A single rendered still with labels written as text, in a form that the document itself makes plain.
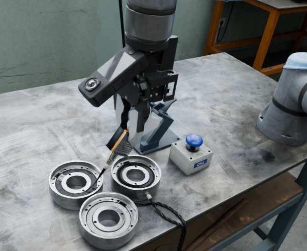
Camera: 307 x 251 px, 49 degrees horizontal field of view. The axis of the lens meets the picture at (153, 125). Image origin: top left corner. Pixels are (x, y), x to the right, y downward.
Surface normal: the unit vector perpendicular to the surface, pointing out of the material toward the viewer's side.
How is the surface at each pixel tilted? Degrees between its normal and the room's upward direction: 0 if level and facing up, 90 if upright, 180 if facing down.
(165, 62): 90
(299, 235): 0
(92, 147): 0
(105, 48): 90
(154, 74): 0
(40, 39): 90
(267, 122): 72
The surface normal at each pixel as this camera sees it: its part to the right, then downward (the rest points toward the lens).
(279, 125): -0.51, 0.15
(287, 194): 0.14, -0.81
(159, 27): 0.42, 0.58
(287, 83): -0.95, 0.07
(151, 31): 0.13, 0.59
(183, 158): -0.81, 0.25
